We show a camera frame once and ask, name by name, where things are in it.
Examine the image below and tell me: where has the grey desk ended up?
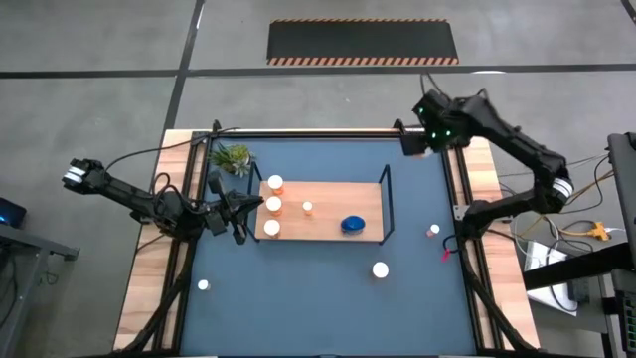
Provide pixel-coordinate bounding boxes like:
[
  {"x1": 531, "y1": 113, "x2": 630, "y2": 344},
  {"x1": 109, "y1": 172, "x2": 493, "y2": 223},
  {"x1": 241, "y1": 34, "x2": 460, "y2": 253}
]
[{"x1": 0, "y1": 218, "x2": 80, "y2": 358}]

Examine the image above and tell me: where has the black device blue light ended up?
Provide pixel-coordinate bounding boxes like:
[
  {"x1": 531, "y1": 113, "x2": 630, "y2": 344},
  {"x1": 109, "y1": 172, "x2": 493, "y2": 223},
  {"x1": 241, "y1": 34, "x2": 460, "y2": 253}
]
[{"x1": 0, "y1": 197, "x2": 27, "y2": 230}]

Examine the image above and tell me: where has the black aluminium table frame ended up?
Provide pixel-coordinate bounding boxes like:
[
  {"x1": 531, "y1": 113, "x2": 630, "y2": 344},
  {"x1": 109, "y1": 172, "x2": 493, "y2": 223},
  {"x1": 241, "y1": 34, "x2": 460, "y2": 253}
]
[{"x1": 111, "y1": 118, "x2": 543, "y2": 358}]

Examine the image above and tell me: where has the blue table mat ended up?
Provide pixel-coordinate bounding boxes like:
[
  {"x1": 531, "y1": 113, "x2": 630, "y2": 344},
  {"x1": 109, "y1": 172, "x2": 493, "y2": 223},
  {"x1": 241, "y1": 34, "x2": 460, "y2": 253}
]
[{"x1": 179, "y1": 136, "x2": 477, "y2": 357}]

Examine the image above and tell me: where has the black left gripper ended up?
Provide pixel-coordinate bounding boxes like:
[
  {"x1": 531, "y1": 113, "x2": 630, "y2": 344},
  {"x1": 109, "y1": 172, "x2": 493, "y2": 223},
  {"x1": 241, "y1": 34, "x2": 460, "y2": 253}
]
[{"x1": 204, "y1": 171, "x2": 264, "y2": 246}]

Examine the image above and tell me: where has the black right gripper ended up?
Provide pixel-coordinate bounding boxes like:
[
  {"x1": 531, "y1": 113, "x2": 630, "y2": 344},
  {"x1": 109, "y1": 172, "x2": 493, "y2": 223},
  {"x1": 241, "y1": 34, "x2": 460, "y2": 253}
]
[{"x1": 399, "y1": 89, "x2": 468, "y2": 158}]

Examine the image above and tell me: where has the green succulent plant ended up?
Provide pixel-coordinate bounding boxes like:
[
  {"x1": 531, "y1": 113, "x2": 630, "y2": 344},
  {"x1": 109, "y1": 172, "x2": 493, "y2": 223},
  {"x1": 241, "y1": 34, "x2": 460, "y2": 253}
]
[{"x1": 208, "y1": 142, "x2": 255, "y2": 179}]

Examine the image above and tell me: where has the wooden shelf black metal frame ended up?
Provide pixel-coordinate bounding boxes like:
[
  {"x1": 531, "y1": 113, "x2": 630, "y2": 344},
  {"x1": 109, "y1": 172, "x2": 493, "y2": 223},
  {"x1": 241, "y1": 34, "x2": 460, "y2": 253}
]
[{"x1": 246, "y1": 159, "x2": 398, "y2": 246}]

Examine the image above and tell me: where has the orange floor cable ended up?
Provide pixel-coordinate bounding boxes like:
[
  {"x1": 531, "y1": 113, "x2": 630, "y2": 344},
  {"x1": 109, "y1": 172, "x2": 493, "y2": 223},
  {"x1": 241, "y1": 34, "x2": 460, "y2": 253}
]
[{"x1": 556, "y1": 168, "x2": 616, "y2": 206}]

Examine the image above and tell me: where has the yellow power splitter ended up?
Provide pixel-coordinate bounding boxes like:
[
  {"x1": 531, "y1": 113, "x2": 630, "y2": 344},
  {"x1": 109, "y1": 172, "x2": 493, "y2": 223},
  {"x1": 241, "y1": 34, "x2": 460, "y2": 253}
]
[{"x1": 575, "y1": 221, "x2": 611, "y2": 244}]

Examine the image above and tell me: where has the black monitor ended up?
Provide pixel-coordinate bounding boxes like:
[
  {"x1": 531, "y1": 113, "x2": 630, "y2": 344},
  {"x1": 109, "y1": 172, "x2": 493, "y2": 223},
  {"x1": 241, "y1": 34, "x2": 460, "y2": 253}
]
[{"x1": 605, "y1": 131, "x2": 636, "y2": 260}]

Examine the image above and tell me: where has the white flat box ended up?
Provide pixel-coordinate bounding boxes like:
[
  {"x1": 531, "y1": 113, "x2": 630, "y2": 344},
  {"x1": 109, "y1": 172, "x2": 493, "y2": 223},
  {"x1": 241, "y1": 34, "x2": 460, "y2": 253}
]
[{"x1": 524, "y1": 240, "x2": 580, "y2": 317}]

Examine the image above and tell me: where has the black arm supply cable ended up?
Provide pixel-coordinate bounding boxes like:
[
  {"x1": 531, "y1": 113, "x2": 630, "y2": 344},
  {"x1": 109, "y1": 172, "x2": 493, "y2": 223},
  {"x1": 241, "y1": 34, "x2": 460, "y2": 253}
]
[{"x1": 101, "y1": 126, "x2": 242, "y2": 173}]

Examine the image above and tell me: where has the blue medicine bottle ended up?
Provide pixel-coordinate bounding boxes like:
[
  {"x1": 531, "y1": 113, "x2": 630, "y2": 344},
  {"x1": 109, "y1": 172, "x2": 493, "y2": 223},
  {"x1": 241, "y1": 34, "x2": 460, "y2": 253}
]
[{"x1": 340, "y1": 214, "x2": 367, "y2": 235}]

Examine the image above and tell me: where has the black hazard-striped floor mat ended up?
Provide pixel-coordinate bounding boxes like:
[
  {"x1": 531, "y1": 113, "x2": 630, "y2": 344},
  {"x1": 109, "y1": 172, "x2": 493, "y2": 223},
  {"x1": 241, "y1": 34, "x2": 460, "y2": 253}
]
[{"x1": 265, "y1": 18, "x2": 460, "y2": 67}]

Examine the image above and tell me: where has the equipment rack with lights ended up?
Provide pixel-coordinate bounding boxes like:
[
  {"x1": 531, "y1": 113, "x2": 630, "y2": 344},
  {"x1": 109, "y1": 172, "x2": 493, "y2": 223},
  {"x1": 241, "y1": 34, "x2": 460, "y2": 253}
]
[{"x1": 608, "y1": 277, "x2": 636, "y2": 358}]

